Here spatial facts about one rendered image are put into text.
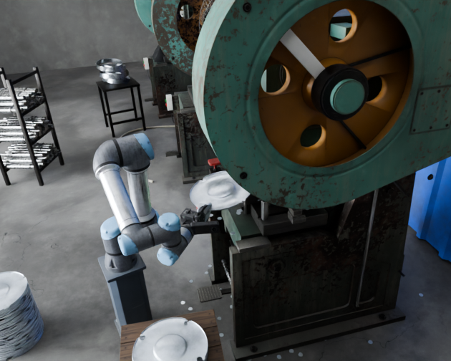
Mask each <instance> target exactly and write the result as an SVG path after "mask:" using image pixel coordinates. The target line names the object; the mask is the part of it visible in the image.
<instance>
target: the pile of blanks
mask: <svg viewBox="0 0 451 361"><path fill-rule="evenodd" d="M43 329H44V323H43V320H42V316H41V315H40V312H39V308H38V306H37V304H36V302H35V300H34V297H33V294H32V292H31V289H30V287H29V284H28V282H27V288H26V291H25V292H24V294H23V295H22V296H21V298H20V299H19V300H18V301H17V302H15V303H14V304H13V305H11V306H10V307H6V309H4V310H2V311H0V360H8V359H9V358H10V359H13V358H15V357H18V356H20V355H23V354H24V353H25V352H27V351H29V350H30V349H31V348H32V347H33V346H35V344H36V343H37V342H38V341H39V340H40V338H41V337H42V335H43V332H44V330H43Z"/></svg>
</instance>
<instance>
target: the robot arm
mask: <svg viewBox="0 0 451 361"><path fill-rule="evenodd" d="M154 157H155V154H154V151H153V149H152V146H151V143H150V141H149V139H148V137H147V136H146V135H145V134H144V133H139V134H133V135H129V136H126V137H122V138H117V139H114V140H108V141H106V142H104V143H103V144H101V146H99V147H98V149H97V151H96V153H95V155H94V160H93V170H94V174H95V176H96V178H97V179H98V180H100V181H101V183H102V186H103V188H104V190H105V193H106V196H107V199H108V201H109V203H110V206H111V209H112V212H113V213H114V216H113V217H111V218H109V219H107V220H106V221H105V222H104V223H103V224H102V226H101V237H102V240H103V243H104V246H105V251H106V254H105V267H106V269H107V270H108V271H110V272H113V273H121V272H124V271H128V270H130V269H131V268H132V267H133V266H134V265H136V263H137V254H136V253H138V252H140V251H143V250H145V249H148V248H151V247H154V246H157V245H160V244H162V247H161V248H160V249H159V251H158V253H157V258H158V260H159V261H160V262H161V263H162V264H165V265H167V266H171V265H173V264H174V263H175V262H176V261H177V260H178V259H179V257H180V255H181V254H182V253H183V252H184V250H185V249H186V247H187V246H188V244H189V243H190V242H191V241H192V239H193V237H194V235H198V234H215V233H219V231H220V229H219V222H218V221H208V219H209V216H210V212H211V211H208V209H210V207H211V206H212V203H209V202H208V203H197V204H196V205H195V206H196V207H197V208H198V209H197V212H196V211H192V210H191V208H186V209H185V210H187V211H186V212H185V213H184V211H185V210H184V211H183V212H182V213H181V214H180V219H179V217H178V216H177V215H176V214H174V213H164V214H163V215H161V216H159V214H158V212H157V211H156V210H155V209H154V208H153V207H152V206H151V201H150V189H149V182H148V175H147V169H148V168H149V167H150V160H152V159H154ZM120 168H123V169H124V170H125V171H127V179H128V184H129V189H130V197H129V194H128V192H127V189H126V187H125V184H124V183H123V181H122V178H121V176H120ZM182 216H184V218H183V217H182Z"/></svg>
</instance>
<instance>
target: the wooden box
mask: <svg viewBox="0 0 451 361"><path fill-rule="evenodd" d="M174 317H180V318H185V319H186V320H187V322H189V321H193V322H195V323H196V324H198V325H199V326H200V327H201V328H202V329H203V331H204V333H205V335H206V337H207V340H208V359H207V361H225V359H224V355H223V349H222V346H221V342H220V336H219V332H218V326H217V322H216V318H215V312H214V309H210V310H206V311H202V312H194V313H190V314H182V315H178V316H174ZM167 318H171V317H166V318H162V319H167ZM160 320H161V319H155V320H150V321H146V322H138V323H134V324H127V325H122V326H121V340H120V361H132V350H133V347H134V344H135V341H136V339H137V338H138V337H140V335H141V333H142V332H143V331H144V330H145V329H146V328H147V327H149V326H150V325H151V324H153V323H155V322H157V321H160Z"/></svg>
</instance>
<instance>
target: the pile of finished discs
mask: <svg viewBox="0 0 451 361"><path fill-rule="evenodd" d="M207 359H208V340H207V337H206V335H205V333H204V331H203V329H202V328H201V327H200V326H199V325H198V324H196V323H195V322H193V321H189V322H187V320H186V319H185V318H180V317H171V318H167V319H161V320H160V321H157V322H155V323H153V324H151V325H150V326H149V327H147V328H146V329H145V330H144V331H143V332H142V333H141V335H140V337H138V338H137V339H136V341H135V344H134V347H133V350H132V361H207Z"/></svg>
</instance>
